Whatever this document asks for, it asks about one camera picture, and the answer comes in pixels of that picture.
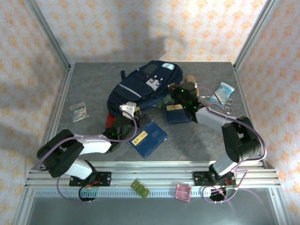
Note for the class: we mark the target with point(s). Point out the pink square box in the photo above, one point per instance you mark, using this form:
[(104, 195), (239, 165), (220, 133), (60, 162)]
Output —
[(183, 192)]

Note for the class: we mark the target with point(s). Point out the metal scissors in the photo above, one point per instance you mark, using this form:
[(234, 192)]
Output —
[(228, 109)]

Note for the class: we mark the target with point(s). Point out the aluminium side rail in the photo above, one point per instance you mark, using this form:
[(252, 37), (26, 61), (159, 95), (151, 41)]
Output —
[(57, 112), (248, 112)]

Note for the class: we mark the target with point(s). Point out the small blue notebook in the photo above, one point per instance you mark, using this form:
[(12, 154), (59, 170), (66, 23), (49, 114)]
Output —
[(175, 116)]

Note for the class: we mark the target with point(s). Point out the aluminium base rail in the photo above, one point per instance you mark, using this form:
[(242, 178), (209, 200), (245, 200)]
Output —
[(152, 174)]

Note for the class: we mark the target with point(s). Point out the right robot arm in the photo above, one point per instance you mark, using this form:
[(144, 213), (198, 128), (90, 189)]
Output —
[(239, 145)]

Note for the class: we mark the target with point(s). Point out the green circuit board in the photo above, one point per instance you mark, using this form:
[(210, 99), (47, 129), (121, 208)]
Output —
[(90, 192), (232, 186)]

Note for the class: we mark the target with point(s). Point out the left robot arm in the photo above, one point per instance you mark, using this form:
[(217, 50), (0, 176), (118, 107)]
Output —
[(93, 145)]

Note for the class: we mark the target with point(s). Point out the olive green square block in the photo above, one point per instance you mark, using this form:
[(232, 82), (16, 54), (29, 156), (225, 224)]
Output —
[(140, 188), (135, 184), (145, 193)]

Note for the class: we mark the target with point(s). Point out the tan cork glasses case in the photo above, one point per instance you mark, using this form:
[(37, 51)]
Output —
[(189, 78)]

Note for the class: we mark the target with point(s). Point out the aluminium frame post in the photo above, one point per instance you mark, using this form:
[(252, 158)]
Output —
[(50, 35), (254, 35)]

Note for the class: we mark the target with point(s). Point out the blue white tissue pack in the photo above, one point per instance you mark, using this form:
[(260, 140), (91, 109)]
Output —
[(222, 92)]

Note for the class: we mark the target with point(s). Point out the navy blue backpack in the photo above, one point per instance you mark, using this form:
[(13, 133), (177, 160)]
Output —
[(140, 89)]

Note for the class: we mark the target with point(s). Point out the red wallet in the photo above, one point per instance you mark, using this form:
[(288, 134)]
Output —
[(110, 120)]

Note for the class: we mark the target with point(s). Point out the aluminium frame leg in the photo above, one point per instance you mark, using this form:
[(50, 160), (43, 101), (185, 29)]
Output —
[(23, 206), (280, 206)]

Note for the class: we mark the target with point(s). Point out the large blue notebook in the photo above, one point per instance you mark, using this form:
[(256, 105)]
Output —
[(147, 139)]

